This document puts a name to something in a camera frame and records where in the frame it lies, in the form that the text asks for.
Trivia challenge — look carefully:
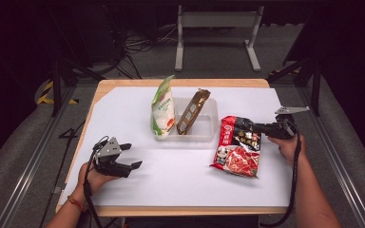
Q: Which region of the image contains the grey metal stand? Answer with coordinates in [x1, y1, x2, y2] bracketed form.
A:
[174, 4, 265, 73]

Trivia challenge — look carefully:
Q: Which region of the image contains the person's left hand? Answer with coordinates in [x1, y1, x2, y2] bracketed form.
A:
[76, 161, 122, 200]

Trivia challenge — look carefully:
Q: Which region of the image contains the green and white food packet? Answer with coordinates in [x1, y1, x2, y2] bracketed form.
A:
[150, 74, 177, 138]

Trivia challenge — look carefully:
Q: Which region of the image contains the black padded object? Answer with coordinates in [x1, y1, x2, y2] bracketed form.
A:
[75, 210, 93, 228]

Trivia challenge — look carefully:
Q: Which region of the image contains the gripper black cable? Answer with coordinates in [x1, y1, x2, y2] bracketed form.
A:
[259, 121, 303, 228]
[82, 135, 110, 228]

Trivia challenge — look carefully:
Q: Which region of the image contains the person's right hand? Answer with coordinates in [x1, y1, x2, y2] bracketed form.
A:
[267, 134, 307, 168]

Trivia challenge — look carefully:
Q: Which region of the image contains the gold foil food packet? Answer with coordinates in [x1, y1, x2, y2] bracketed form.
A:
[176, 87, 212, 136]

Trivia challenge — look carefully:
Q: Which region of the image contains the yellow and black striped tape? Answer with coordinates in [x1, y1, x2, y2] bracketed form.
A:
[36, 80, 79, 105]

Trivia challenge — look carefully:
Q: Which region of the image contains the red string bracelet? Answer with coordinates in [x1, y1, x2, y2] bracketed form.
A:
[67, 195, 86, 212]

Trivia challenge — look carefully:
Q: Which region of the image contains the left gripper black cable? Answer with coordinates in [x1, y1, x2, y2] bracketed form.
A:
[82, 135, 110, 228]

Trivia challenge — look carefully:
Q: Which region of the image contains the white paper sheet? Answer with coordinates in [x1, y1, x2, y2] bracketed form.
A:
[60, 86, 295, 208]

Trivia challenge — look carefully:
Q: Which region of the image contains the clear plastic container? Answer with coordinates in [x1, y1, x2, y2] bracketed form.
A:
[151, 96, 220, 143]

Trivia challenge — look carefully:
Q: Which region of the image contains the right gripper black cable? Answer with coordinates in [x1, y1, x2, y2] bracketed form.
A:
[259, 121, 303, 228]

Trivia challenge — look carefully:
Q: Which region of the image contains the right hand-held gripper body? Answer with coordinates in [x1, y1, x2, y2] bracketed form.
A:
[266, 105, 311, 141]

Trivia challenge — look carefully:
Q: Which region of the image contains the black metal stand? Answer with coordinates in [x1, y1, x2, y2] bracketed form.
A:
[266, 56, 323, 117]
[48, 6, 106, 118]

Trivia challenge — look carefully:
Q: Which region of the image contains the red and black food packet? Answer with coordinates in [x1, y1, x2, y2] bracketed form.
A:
[210, 115, 262, 180]

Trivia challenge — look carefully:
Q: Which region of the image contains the aluminium rail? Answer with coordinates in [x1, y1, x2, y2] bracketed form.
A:
[297, 85, 365, 228]
[0, 86, 78, 228]

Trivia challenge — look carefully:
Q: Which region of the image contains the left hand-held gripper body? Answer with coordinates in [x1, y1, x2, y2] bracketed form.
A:
[90, 136, 133, 179]

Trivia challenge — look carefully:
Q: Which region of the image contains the tangle of black floor cables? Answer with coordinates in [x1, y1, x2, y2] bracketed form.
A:
[106, 6, 179, 80]

